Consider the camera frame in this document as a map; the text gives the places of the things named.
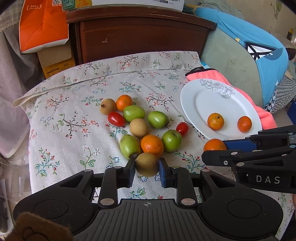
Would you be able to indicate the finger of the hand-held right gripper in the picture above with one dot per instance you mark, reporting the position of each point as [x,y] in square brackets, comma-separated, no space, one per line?
[215,157]
[235,144]

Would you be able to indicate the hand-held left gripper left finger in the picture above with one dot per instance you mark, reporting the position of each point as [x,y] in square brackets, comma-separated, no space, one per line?
[130,170]

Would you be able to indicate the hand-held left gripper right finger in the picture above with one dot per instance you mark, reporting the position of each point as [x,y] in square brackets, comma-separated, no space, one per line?
[163,172]

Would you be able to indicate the small orange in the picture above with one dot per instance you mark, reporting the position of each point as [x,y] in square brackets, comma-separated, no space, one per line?
[215,121]
[152,146]
[215,146]
[244,124]
[124,102]

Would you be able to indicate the brown longan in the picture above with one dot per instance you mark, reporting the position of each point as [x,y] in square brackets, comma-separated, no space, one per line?
[147,164]
[107,106]
[138,127]

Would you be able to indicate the green jujube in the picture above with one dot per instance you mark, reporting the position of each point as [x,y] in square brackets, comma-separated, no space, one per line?
[158,119]
[171,140]
[134,113]
[130,146]

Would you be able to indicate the red cherry tomato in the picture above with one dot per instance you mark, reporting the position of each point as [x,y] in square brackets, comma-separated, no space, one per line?
[116,118]
[182,128]

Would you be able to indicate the white plate with flower drawing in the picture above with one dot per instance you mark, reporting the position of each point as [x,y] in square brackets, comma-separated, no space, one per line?
[201,104]

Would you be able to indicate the pink cloth with black trim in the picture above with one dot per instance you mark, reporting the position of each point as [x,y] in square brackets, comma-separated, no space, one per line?
[263,113]

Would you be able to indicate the floral printed cloth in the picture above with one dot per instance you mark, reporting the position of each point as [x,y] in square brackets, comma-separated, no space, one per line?
[76,129]

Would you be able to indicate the black and white patterned fabric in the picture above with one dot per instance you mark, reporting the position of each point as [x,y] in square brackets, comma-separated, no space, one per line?
[282,92]

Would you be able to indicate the grey-green cushion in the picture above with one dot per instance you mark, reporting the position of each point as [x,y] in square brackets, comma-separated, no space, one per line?
[229,58]

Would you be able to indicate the blue printed pillow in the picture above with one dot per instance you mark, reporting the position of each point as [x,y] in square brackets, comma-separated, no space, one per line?
[263,51]

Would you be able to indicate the brown plush toy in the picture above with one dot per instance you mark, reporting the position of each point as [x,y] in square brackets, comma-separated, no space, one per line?
[34,228]

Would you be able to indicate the brown cardboard box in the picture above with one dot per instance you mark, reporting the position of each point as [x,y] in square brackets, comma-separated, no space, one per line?
[57,60]

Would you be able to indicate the dark wooden nightstand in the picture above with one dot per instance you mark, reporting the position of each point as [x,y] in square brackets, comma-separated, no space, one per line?
[138,37]

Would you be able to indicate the grey checked cloth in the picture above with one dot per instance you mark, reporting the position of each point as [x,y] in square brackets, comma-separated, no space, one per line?
[16,97]

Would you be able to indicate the white printed carton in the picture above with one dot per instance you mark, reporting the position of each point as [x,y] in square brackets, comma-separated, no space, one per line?
[129,3]

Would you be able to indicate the orange and white box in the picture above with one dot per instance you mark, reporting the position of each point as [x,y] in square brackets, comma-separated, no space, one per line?
[42,25]

